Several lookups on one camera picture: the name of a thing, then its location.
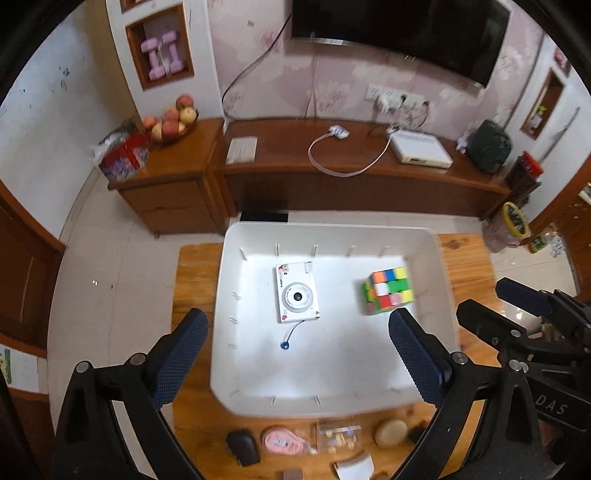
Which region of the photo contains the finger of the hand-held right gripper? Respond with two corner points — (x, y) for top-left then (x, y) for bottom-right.
(495, 277), (591, 333)
(456, 299), (534, 365)

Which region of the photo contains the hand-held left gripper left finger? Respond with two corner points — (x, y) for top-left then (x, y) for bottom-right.
(52, 308), (209, 480)

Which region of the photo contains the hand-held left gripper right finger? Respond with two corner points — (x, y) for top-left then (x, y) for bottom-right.
(388, 307), (543, 480)

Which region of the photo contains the white plastic storage bin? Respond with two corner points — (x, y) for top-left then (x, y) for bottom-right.
(210, 222), (462, 418)

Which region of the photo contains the clear plastic box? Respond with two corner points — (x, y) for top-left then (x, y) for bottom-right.
(316, 421), (363, 453)

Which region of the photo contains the yellow-rimmed trash bin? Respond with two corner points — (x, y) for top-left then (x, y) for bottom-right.
(482, 202), (532, 254)

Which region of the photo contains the colourful puzzle cube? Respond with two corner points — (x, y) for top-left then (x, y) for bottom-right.
(361, 267), (416, 316)

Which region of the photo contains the round pearl case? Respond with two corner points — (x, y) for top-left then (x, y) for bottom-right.
(373, 419), (409, 448)

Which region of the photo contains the wooden sideboard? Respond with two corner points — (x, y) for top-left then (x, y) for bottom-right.
(531, 171), (591, 296)

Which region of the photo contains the black computer mouse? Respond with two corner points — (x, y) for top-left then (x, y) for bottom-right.
(225, 429), (260, 467)

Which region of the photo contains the pink oval case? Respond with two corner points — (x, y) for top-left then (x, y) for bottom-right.
(261, 425), (312, 455)

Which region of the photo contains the dark green bag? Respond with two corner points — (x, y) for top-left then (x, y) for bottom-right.
(467, 119), (513, 175)

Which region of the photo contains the black flat box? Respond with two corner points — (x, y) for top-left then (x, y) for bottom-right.
(240, 210), (289, 224)

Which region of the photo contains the wooden side cabinet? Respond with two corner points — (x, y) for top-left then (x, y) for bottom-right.
(107, 121), (232, 238)

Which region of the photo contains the wooden door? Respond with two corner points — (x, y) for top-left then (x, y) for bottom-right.
(0, 182), (68, 358)

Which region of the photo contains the white set-top box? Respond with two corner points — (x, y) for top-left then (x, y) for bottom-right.
(392, 130), (453, 169)

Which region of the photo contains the wooden television stand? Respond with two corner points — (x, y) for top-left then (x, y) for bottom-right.
(213, 117), (513, 221)

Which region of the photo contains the red gift bag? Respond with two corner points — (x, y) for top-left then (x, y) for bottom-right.
(99, 131), (151, 182)

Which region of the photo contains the white paper pad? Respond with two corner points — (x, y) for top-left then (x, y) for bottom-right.
(226, 137), (258, 164)

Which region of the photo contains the bowl of apples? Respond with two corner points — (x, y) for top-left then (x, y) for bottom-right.
(142, 95), (200, 145)

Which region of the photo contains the pink dumbbell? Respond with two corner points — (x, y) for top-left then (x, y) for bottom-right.
(159, 38), (184, 75)
(141, 39), (163, 79)

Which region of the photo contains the white compact camera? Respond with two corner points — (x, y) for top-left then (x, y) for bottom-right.
(276, 261), (322, 350)

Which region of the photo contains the white flat cable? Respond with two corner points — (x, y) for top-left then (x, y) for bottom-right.
(308, 131), (393, 177)

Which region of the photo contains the white wall outlet strip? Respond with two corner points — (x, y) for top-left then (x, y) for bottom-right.
(367, 84), (428, 112)

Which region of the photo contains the black television cable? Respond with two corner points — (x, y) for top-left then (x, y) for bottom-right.
(222, 14), (293, 121)

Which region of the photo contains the black wall television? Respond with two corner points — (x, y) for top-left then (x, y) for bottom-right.
(291, 0), (511, 88)

